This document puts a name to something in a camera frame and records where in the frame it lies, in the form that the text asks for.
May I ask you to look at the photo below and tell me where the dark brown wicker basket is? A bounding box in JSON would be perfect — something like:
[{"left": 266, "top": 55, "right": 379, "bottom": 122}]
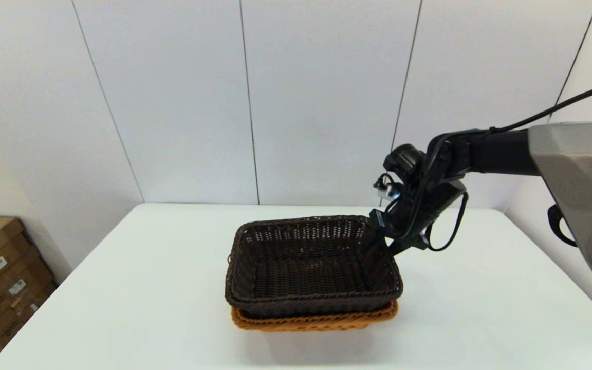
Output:
[{"left": 225, "top": 215, "right": 404, "bottom": 319}]

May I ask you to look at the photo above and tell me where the orange wicker basket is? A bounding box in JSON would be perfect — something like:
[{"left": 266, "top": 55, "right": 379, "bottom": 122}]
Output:
[{"left": 231, "top": 300, "right": 399, "bottom": 332}]

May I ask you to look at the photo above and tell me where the silver cable plug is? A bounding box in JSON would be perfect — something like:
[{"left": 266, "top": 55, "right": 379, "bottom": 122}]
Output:
[{"left": 376, "top": 182, "right": 400, "bottom": 202}]

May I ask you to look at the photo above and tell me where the black strap loop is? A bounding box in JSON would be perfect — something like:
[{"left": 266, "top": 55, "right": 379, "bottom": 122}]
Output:
[{"left": 547, "top": 204, "right": 579, "bottom": 248}]

